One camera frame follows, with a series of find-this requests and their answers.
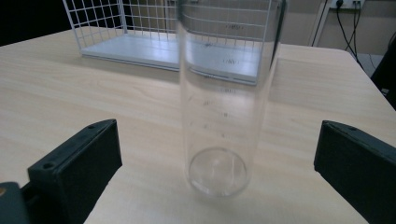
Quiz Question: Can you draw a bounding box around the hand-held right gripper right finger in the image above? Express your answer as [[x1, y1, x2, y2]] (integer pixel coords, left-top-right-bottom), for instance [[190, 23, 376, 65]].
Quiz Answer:
[[313, 119, 396, 224]]

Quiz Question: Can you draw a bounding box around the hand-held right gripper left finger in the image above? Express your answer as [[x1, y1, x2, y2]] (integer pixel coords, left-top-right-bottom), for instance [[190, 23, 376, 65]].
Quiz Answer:
[[20, 119, 123, 224]]

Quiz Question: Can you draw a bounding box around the white wire basket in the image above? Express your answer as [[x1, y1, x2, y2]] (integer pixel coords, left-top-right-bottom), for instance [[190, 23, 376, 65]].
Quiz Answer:
[[62, 0, 283, 87]]

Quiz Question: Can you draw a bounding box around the clear glass measuring cylinder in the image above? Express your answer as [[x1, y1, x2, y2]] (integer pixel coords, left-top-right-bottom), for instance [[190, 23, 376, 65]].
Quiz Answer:
[[176, 0, 288, 198]]

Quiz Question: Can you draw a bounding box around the black chair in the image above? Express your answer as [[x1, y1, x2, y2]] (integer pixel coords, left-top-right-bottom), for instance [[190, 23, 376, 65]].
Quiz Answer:
[[370, 31, 396, 110]]

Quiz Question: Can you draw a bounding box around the black cable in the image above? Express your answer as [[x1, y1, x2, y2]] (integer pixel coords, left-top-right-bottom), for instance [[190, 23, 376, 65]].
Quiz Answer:
[[335, 2, 365, 70], [345, 2, 362, 52]]

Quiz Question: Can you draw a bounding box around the white wall socket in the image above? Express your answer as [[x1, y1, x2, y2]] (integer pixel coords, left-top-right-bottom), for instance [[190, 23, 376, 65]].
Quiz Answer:
[[330, 0, 366, 9]]

